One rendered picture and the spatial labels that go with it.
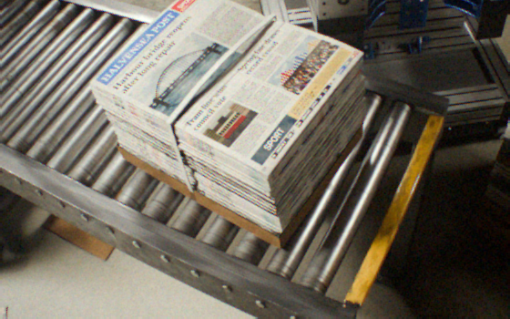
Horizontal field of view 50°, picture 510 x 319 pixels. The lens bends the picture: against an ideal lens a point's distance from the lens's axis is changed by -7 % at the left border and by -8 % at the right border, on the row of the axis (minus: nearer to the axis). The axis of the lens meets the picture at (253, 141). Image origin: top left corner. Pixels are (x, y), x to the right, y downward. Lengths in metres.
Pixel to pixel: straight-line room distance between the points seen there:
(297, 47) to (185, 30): 0.20
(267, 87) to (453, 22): 1.06
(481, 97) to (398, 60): 0.34
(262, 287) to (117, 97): 0.39
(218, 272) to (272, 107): 0.30
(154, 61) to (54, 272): 1.21
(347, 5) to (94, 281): 1.19
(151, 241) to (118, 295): 0.90
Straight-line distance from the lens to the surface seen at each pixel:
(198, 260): 1.03
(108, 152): 1.23
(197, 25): 1.05
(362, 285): 0.97
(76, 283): 2.03
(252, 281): 1.00
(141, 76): 0.99
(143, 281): 1.95
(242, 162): 0.84
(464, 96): 2.05
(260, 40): 1.01
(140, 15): 1.50
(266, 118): 0.88
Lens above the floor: 1.70
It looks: 51 degrees down
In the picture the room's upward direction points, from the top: 9 degrees counter-clockwise
